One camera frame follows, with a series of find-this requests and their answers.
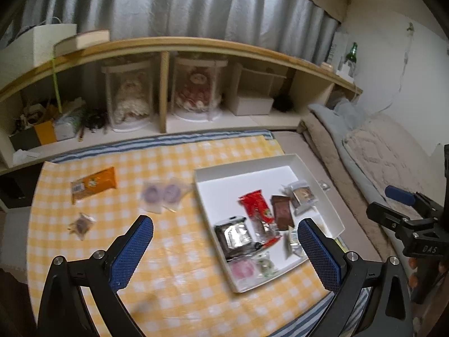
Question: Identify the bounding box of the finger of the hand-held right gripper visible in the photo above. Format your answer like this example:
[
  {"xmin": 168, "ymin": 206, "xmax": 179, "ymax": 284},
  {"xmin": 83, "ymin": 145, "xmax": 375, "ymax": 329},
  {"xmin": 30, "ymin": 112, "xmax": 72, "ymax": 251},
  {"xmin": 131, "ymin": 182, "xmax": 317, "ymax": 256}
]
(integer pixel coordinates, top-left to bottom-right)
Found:
[
  {"xmin": 366, "ymin": 202, "xmax": 414, "ymax": 241},
  {"xmin": 385, "ymin": 185, "xmax": 441, "ymax": 209}
]

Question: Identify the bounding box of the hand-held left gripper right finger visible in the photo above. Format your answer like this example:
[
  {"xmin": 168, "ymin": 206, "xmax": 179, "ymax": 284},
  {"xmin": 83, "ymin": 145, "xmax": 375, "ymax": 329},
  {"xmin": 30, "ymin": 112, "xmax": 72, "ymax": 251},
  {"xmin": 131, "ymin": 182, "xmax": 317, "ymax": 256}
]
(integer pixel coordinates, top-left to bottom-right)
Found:
[{"xmin": 297, "ymin": 218, "xmax": 414, "ymax": 337}]

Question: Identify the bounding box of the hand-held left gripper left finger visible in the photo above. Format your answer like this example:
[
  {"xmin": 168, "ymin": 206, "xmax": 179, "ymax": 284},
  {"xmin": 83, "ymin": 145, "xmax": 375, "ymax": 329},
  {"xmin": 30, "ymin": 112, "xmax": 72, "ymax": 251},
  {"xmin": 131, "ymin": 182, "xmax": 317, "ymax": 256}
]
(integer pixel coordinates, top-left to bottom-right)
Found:
[{"xmin": 37, "ymin": 215, "xmax": 154, "ymax": 337}]

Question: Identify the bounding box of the clear ring biscuit packet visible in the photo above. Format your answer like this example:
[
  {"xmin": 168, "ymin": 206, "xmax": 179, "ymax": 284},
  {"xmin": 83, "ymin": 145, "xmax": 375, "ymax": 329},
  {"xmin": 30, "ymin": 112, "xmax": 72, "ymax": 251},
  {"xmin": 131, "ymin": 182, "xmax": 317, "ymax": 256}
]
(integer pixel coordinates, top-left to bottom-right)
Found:
[{"xmin": 282, "ymin": 226, "xmax": 307, "ymax": 263}]

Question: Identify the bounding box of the green candy packet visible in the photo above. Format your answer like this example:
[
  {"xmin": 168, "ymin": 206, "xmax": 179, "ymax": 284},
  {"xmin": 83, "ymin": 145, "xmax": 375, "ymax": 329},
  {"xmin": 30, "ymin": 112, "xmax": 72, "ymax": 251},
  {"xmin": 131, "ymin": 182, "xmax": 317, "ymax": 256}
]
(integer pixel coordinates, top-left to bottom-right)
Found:
[{"xmin": 257, "ymin": 256, "xmax": 278, "ymax": 275}]

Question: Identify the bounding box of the brown snack packet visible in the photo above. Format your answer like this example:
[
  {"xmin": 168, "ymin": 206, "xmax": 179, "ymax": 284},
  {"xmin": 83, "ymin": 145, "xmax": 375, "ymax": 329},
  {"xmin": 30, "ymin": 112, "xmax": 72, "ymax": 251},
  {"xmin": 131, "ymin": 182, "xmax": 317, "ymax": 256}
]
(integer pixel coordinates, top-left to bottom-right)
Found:
[{"xmin": 270, "ymin": 195, "xmax": 296, "ymax": 229}]

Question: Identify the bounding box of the red snack packet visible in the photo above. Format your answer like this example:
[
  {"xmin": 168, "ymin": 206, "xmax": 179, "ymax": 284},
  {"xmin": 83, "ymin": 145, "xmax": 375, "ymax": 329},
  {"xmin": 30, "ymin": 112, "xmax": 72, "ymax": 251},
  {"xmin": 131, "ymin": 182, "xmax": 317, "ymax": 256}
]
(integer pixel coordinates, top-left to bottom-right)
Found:
[{"xmin": 239, "ymin": 190, "xmax": 282, "ymax": 247}]

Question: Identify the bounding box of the grey tray ring biscuit packet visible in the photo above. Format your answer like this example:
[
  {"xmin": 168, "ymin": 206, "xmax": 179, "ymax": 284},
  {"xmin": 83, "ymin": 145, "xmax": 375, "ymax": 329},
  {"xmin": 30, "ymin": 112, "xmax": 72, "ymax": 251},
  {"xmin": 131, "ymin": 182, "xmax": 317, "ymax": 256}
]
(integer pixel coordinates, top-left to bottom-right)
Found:
[{"xmin": 213, "ymin": 216, "xmax": 261, "ymax": 261}]

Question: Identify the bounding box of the person's right hand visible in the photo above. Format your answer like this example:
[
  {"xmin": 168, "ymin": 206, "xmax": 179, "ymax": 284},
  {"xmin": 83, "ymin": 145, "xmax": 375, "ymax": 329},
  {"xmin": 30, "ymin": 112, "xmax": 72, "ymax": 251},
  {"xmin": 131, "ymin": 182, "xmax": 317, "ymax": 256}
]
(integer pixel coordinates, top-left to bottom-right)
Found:
[{"xmin": 408, "ymin": 257, "xmax": 449, "ymax": 288}]

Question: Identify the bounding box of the cream textured pillow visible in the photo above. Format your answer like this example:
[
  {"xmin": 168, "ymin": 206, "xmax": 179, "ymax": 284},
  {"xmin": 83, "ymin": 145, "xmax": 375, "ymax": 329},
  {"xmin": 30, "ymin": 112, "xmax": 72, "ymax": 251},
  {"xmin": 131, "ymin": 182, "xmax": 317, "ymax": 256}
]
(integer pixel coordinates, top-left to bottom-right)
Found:
[{"xmin": 342, "ymin": 114, "xmax": 447, "ymax": 206}]

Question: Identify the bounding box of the small brown cookie packet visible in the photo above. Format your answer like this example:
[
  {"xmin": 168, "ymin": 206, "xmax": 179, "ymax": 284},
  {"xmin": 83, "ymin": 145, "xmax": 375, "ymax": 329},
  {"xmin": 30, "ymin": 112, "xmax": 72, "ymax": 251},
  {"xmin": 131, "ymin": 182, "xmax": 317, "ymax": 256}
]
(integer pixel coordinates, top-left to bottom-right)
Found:
[{"xmin": 68, "ymin": 212, "xmax": 98, "ymax": 242}]

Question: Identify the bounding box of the small beige snack packet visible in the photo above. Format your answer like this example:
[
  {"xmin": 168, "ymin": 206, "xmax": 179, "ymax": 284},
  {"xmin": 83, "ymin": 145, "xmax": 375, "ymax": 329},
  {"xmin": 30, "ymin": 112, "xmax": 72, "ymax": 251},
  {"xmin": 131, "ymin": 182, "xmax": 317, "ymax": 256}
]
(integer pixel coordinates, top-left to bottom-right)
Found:
[{"xmin": 288, "ymin": 181, "xmax": 319, "ymax": 215}]

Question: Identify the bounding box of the purple twin snack packet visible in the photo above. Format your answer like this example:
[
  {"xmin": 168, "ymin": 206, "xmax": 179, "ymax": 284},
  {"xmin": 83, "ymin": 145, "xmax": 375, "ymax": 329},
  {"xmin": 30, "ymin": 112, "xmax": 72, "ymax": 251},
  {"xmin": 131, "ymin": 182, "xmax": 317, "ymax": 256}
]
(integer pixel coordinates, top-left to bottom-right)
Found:
[{"xmin": 140, "ymin": 179, "xmax": 194, "ymax": 215}]

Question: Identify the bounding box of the orange snack packet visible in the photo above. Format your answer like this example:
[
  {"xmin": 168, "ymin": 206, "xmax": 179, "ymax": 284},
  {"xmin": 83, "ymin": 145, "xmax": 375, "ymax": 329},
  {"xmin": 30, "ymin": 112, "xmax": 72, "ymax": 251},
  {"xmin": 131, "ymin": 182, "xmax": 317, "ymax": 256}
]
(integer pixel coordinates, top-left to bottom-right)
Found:
[{"xmin": 70, "ymin": 167, "xmax": 117, "ymax": 205}]

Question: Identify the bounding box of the pink snack packet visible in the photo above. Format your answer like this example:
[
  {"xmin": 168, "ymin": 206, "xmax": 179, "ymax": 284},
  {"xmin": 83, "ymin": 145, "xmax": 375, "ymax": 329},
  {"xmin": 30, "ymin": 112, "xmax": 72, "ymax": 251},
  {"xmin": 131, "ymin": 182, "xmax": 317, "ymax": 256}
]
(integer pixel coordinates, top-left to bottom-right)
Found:
[{"xmin": 230, "ymin": 258, "xmax": 259, "ymax": 282}]

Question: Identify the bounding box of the yellow checkered tablecloth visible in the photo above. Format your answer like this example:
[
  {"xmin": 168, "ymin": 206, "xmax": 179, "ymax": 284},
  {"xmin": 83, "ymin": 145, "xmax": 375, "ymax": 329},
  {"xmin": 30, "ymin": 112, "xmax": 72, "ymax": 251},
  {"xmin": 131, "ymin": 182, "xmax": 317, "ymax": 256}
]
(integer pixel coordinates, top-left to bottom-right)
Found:
[{"xmin": 28, "ymin": 133, "xmax": 355, "ymax": 337}]

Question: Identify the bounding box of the beige blanket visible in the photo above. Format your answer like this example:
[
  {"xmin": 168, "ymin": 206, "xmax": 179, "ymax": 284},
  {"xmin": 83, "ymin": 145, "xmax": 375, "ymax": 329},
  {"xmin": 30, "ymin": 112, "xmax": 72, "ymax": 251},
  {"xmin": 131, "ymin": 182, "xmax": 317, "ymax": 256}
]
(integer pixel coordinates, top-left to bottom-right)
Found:
[{"xmin": 297, "ymin": 112, "xmax": 404, "ymax": 264}]

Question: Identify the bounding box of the clear doll display case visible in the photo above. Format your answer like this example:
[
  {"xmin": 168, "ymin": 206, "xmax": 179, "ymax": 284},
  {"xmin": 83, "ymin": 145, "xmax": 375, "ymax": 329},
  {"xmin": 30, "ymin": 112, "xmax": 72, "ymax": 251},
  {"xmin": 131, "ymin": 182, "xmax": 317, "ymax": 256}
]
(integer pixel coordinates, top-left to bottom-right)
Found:
[
  {"xmin": 171, "ymin": 54, "xmax": 226, "ymax": 123},
  {"xmin": 101, "ymin": 60, "xmax": 155, "ymax": 133}
]

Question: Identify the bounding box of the dark tangled object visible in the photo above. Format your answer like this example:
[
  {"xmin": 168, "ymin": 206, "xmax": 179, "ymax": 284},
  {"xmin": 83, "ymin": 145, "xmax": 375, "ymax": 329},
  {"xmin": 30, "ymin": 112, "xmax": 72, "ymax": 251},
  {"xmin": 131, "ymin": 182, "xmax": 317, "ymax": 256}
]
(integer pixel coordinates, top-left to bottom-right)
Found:
[{"xmin": 83, "ymin": 110, "xmax": 108, "ymax": 131}]

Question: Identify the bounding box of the white green tissue box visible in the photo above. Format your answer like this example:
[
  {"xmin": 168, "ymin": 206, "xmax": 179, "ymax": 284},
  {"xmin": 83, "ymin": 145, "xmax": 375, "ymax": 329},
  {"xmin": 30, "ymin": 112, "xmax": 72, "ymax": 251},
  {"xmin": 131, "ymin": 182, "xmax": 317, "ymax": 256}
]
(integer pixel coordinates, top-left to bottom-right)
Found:
[{"xmin": 52, "ymin": 107, "xmax": 85, "ymax": 142}]

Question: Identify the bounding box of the orange box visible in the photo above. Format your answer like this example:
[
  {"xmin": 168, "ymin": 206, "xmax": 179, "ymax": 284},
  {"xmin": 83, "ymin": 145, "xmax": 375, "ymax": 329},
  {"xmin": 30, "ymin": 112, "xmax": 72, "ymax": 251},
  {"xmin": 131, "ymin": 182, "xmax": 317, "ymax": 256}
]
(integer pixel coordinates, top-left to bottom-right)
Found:
[{"xmin": 33, "ymin": 119, "xmax": 56, "ymax": 147}]

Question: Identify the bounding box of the green glass bottle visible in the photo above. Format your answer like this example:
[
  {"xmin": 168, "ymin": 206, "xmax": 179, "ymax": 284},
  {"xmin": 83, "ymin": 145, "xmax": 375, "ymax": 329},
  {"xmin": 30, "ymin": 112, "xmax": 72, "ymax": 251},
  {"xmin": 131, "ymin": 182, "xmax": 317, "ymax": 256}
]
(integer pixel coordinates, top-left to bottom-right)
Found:
[{"xmin": 345, "ymin": 42, "xmax": 360, "ymax": 70}]

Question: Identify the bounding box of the white dress doll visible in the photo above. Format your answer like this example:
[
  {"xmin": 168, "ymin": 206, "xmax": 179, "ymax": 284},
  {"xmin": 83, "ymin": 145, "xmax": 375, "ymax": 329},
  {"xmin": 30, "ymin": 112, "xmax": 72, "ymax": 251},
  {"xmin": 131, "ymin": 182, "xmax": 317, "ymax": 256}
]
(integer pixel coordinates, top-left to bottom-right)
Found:
[{"xmin": 111, "ymin": 75, "xmax": 150, "ymax": 124}]

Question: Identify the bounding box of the black fluffy object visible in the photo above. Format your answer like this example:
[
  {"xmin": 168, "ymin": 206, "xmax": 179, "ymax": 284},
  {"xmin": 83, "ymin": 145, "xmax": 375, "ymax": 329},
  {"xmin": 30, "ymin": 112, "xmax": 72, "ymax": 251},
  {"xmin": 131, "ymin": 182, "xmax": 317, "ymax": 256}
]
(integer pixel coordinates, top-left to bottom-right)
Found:
[{"xmin": 272, "ymin": 93, "xmax": 292, "ymax": 113}]

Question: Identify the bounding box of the dark green box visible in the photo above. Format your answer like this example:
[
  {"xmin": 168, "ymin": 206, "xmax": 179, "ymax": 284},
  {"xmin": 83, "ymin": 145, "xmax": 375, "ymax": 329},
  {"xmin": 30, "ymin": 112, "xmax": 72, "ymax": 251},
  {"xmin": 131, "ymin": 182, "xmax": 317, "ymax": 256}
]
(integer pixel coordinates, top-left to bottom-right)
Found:
[{"xmin": 9, "ymin": 126, "xmax": 42, "ymax": 152}]

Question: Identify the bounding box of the small white cardboard box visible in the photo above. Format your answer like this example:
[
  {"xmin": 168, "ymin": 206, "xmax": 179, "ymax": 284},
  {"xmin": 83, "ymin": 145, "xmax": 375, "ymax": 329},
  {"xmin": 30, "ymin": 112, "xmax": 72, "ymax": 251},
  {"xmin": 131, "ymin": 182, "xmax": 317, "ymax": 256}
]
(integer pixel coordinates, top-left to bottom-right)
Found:
[{"xmin": 232, "ymin": 89, "xmax": 275, "ymax": 117}]

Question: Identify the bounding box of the cream wooden shelf unit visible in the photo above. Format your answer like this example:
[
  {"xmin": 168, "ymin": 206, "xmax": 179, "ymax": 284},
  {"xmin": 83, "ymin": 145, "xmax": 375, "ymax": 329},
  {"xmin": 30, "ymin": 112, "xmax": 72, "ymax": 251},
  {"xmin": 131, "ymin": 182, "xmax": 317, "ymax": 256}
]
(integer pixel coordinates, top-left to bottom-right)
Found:
[{"xmin": 0, "ymin": 37, "xmax": 363, "ymax": 175}]

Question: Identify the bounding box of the red dress doll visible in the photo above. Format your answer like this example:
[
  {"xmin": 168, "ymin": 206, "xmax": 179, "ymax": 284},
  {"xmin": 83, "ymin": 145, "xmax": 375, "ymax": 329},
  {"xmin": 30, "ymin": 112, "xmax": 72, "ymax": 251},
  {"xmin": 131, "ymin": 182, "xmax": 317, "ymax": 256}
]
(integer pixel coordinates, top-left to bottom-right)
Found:
[{"xmin": 175, "ymin": 68, "xmax": 221, "ymax": 111}]

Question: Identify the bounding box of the yellow green measuring tape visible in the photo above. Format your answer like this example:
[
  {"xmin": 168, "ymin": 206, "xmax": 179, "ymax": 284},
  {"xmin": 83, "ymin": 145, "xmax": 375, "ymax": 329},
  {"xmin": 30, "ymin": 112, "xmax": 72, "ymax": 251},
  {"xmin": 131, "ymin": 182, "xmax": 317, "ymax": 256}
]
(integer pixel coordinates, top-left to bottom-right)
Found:
[{"xmin": 51, "ymin": 56, "xmax": 64, "ymax": 113}]

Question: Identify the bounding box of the beige cardboard box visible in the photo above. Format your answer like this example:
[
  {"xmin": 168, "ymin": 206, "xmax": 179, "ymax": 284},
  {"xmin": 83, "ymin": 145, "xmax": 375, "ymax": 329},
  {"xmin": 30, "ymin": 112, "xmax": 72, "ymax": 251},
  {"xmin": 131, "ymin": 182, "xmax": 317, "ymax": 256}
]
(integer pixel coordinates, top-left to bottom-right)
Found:
[{"xmin": 233, "ymin": 61, "xmax": 289, "ymax": 96}]

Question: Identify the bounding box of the thick book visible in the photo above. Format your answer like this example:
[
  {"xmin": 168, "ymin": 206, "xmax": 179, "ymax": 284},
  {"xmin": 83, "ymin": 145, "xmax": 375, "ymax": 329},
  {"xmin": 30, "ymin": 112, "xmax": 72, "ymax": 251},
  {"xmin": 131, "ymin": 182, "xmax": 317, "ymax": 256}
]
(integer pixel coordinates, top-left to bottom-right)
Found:
[{"xmin": 52, "ymin": 30, "xmax": 111, "ymax": 57}]

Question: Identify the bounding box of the tall white box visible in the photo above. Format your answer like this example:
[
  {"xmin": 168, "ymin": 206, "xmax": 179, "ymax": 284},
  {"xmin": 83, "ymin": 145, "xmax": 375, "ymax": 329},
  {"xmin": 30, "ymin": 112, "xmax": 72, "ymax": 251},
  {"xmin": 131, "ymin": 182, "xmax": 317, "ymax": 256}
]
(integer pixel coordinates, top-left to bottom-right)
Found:
[{"xmin": 17, "ymin": 24, "xmax": 78, "ymax": 68}]

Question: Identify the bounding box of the grey curtain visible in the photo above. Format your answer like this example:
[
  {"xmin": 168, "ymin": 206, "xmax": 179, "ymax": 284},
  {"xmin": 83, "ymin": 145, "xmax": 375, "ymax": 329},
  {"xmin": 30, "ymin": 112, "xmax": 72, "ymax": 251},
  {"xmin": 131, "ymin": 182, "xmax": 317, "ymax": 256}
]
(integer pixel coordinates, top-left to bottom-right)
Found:
[{"xmin": 21, "ymin": 0, "xmax": 343, "ymax": 68}]

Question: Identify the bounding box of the white wall cable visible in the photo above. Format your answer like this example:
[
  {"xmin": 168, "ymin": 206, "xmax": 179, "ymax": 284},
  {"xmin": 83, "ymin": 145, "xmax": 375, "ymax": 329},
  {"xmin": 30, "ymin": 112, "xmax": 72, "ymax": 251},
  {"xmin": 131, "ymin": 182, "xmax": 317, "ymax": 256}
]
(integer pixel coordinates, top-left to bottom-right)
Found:
[{"xmin": 381, "ymin": 23, "xmax": 415, "ymax": 112}]

